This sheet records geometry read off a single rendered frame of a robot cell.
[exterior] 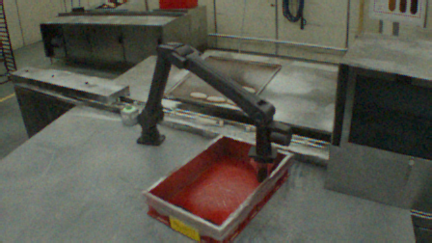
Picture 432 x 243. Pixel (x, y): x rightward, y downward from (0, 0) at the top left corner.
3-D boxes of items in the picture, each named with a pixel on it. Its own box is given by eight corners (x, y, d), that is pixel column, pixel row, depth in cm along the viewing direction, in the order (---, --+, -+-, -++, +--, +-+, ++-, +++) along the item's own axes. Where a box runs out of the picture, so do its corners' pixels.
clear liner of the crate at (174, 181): (142, 214, 114) (137, 192, 110) (223, 150, 149) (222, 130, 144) (222, 256, 96) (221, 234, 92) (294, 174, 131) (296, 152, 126)
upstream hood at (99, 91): (12, 81, 252) (9, 71, 248) (29, 74, 266) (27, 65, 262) (109, 107, 191) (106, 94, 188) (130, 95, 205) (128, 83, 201)
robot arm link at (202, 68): (185, 54, 134) (166, 62, 127) (188, 42, 131) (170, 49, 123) (274, 118, 121) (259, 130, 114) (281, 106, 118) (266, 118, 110)
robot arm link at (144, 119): (172, 32, 133) (154, 38, 126) (198, 48, 129) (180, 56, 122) (150, 113, 161) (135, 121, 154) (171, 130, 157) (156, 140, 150)
